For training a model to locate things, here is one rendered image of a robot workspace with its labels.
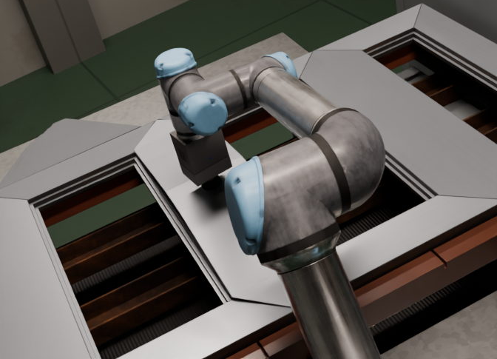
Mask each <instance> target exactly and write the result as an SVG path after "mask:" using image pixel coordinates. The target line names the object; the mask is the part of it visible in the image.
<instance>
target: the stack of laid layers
mask: <svg viewBox="0 0 497 359"><path fill-rule="evenodd" d="M412 43H414V44H416V45H418V46H419V47H421V48H422V49H424V50H426V51H428V52H429V53H430V54H432V55H434V56H435V57H437V58H439V59H440V60H442V61H443V62H445V63H446V64H449V65H450V66H451V67H453V68H455V69H456V70H458V71H459V72H461V73H463V74H464V75H466V76H467V77H469V78H471V79H472V80H474V81H475V82H477V83H479V84H480V85H481V86H483V87H485V88H487V89H488V90H490V91H491V92H493V93H495V94H496V95H497V77H495V76H494V75H492V74H490V73H489V72H487V71H486V70H483V69H482V68H480V67H479V66H477V65H475V64H474V63H472V62H471V61H468V60H467V59H465V58H464V57H462V56H460V55H459V54H457V53H455V52H453V51H452V50H450V49H449V48H447V47H446V46H444V45H442V44H440V43H438V42H437V41H435V40H434V39H432V38H431V37H429V36H426V35H425V34H424V33H422V32H420V31H418V30H417V29H415V28H414V27H413V28H412V29H410V30H407V31H405V32H403V33H400V34H399V35H397V36H394V37H392V38H389V39H387V40H385V41H382V42H380V43H378V44H376V45H374V46H372V47H369V48H367V49H365V50H363V51H364V52H365V53H367V54H368V55H369V56H371V57H372V58H374V59H376V60H377V59H378V58H381V57H383V56H386V55H387V54H389V53H392V52H394V51H396V50H399V49H401V48H403V47H406V46H408V45H409V44H412ZM263 110H265V109H263V108H262V107H261V106H260V105H259V104H257V105H255V106H253V107H249V108H248V109H245V110H242V111H240V112H238V113H235V114H233V115H230V116H228V118H227V121H226V123H225V125H224V126H223V127H222V128H221V129H224V128H226V127H229V126H231V125H233V124H236V123H237V122H239V121H242V120H244V119H246V118H248V117H250V116H253V115H255V114H257V113H260V112H262V111H263ZM133 169H136V171H137V172H138V174H139V176H140V177H141V178H142V180H143V182H144V183H145V185H146V186H147V188H148V189H149V191H150V192H151V194H152V196H153V197H154V199H155V200H156V201H157V203H158V205H159V207H160V208H161V209H162V211H163V213H164V214H165V216H166V217H167V219H168V220H169V222H170V224H171V225H172V226H173V228H174V230H175V231H176V233H177V234H178V236H179V237H180V239H181V240H182V242H183V244H184V245H185V247H186V248H187V249H188V251H189V253H190V255H191V256H192V257H193V259H194V260H195V262H196V264H197V265H198V267H199V268H200V270H201V272H202V273H203V275H204V276H205V278H206V280H207V281H208V282H209V284H210V285H211V287H212V289H213V290H214V292H215V293H216V295H217V296H218V297H219V299H220V301H221V303H222V304H224V303H226V302H228V301H230V300H232V301H243V302H249V303H261V302H256V301H248V300H243V299H238V298H233V297H232V296H231V295H230V294H229V292H228V290H227V288H226V287H225V286H224V284H223V282H222V281H221V279H220V277H219V276H218V274H217V273H216V271H215V270H214V268H213V266H212V265H211V263H210V261H209V259H208V258H207V257H206V255H205V253H204V252H203V250H202V249H201V247H200V245H199V243H198V242H197V240H196V239H195V237H194V236H193V234H192V232H191V230H190V229H189V228H188V226H187V224H186V222H185V221H184V219H183V218H182V216H181V215H180V213H179V212H178V210H177V208H176V207H175V205H174V204H173V203H172V201H171V200H170V198H169V196H168V195H167V194H166V192H165V191H164V190H163V188H162V187H161V185H160V184H159V183H158V182H157V180H156V179H155V177H154V176H153V175H152V173H151V172H150V171H149V170H148V169H147V167H146V166H145V165H144V163H143V162H142V160H141V159H140V158H139V157H138V155H137V154H136V152H134V153H133V154H130V155H128V156H126V157H124V158H121V159H119V160H117V161H114V162H112V163H111V164H107V165H106V166H104V167H101V168H99V169H97V170H94V171H92V172H90V173H87V174H86V175H83V176H81V177H79V178H76V179H74V180H72V181H70V182H67V183H65V184H63V185H61V186H59V187H56V188H55V189H52V190H50V191H48V192H45V193H43V194H41V195H38V196H36V197H34V198H31V199H30V200H27V201H28V204H29V205H30V208H31V211H32V213H33V216H34V218H35V221H36V223H37V225H38V228H39V231H40V233H41V236H42V238H43V240H44V243H45V246H46V248H47V251H48V252H49V255H50V258H51V260H52V263H53V266H54V267H55V270H56V273H57V275H58V278H59V280H60V282H61V285H62V287H63V290H64V293H65V295H66V297H67V300H68V302H69V305H70V307H71V310H72V313H73V314H74V317H75V320H76V322H77V324H78V328H79V329H80V332H81V335H82V337H83V339H84V342H85V344H86V346H87V349H88V352H89V355H90V357H91V359H101V356H100V354H99V352H98V349H97V347H96V345H95V342H94V340H93V338H92V335H91V333H90V330H89V328H88V326H87V322H86V321H85V319H84V316H83V313H82V311H81V308H80V306H79V305H78V302H77V299H76V297H75V294H74V292H73V290H72V287H71V285H70V282H69V280H68V278H67V275H66V273H65V271H64V268H63V266H62V264H61V261H60V259H59V256H58V253H57V252H56V250H55V247H54V245H53V242H52V239H51V237H50V234H49V233H48V230H47V228H46V225H45V223H44V220H43V218H42V216H41V213H40V211H43V210H45V209H47V208H49V207H52V206H54V205H56V204H59V203H61V202H62V201H65V200H67V199H69V198H71V197H74V196H76V195H78V194H80V193H83V192H85V191H87V190H89V189H92V188H93V187H96V186H98V185H100V184H102V183H105V182H107V181H109V180H111V179H113V178H116V177H118V176H120V175H123V174H124V173H126V172H129V171H131V170H133ZM385 169H386V170H387V171H388V172H389V173H391V174H392V175H393V176H394V177H395V178H397V179H398V180H399V181H400V182H401V183H403V184H404V185H405V186H406V187H407V188H408V189H409V190H410V191H411V192H412V193H414V194H415V195H416V196H417V197H418V198H420V199H421V200H422V201H423V202H425V201H427V200H429V199H431V198H433V197H435V196H437V195H438V194H436V193H435V192H434V191H433V190H432V189H431V188H430V187H429V186H427V185H426V184H425V183H424V182H422V181H421V180H420V179H419V178H417V177H416V176H415V175H414V174H413V173H412V172H411V171H410V170H408V169H407V168H406V167H405V166H403V165H402V164H401V163H400V162H398V161H397V160H396V159H395V158H394V157H393V156H392V155H391V154H389V153H388V152H387V151H385ZM496 216H497V205H496V206H494V207H492V208H491V209H489V210H487V211H485V212H483V213H481V214H479V215H477V216H476V217H474V218H471V219H470V220H468V221H465V222H464V223H462V224H459V225H458V226H457V227H454V228H452V229H450V230H448V231H446V232H444V233H442V234H441V235H439V236H437V237H435V238H433V239H431V240H429V241H427V242H426V243H424V244H422V245H420V246H418V247H416V248H414V249H412V250H410V251H409V252H406V253H405V254H403V255H400V256H399V257H397V258H394V259H393V260H392V261H389V262H387V263H386V264H383V265H381V266H379V267H377V268H376V269H374V270H372V271H370V272H368V273H366V274H364V275H362V276H360V277H359V278H357V279H355V280H353V281H351V282H350V284H351V286H352V289H353V291H355V290H357V289H359V288H361V287H363V286H364V285H366V284H368V283H370V282H372V281H375V280H376V279H378V278H380V277H382V276H383V275H386V274H388V273H389V272H392V271H394V270H395V269H397V268H399V267H401V266H403V265H405V264H407V263H408V262H410V261H412V260H414V259H416V258H418V257H420V256H422V255H423V254H425V253H427V252H429V251H431V252H433V249H435V248H436V247H438V246H441V245H442V244H445V243H447V242H448V241H450V240H452V239H454V238H456V237H458V236H460V235H462V234H464V233H465V232H467V231H469V230H471V229H473V228H475V227H477V226H478V225H480V224H483V223H484V222H486V221H489V220H490V219H492V218H494V217H496ZM261 304H267V305H273V306H280V305H275V304H269V303H261ZM296 321H297V320H296V318H295V316H294V313H293V312H292V313H290V314H288V315H286V316H284V317H282V318H280V319H278V320H277V321H275V322H273V323H270V324H269V325H267V326H264V327H263V328H261V329H259V330H257V331H256V332H253V333H251V334H250V335H247V336H245V337H244V338H242V339H240V340H238V341H236V342H234V343H232V344H230V345H228V346H227V347H225V348H223V349H221V350H219V351H217V352H215V353H213V354H211V355H210V356H208V357H206V358H204V359H226V358H228V357H230V356H232V355H234V354H236V353H238V352H239V351H241V350H243V349H245V348H247V347H249V346H251V345H252V344H254V343H257V344H259V343H260V342H259V341H260V340H262V339H264V338H266V337H268V336H269V335H272V334H274V333H275V332H278V331H280V330H281V329H283V328H285V327H287V326H289V325H291V324H293V323H294V322H296Z"/></svg>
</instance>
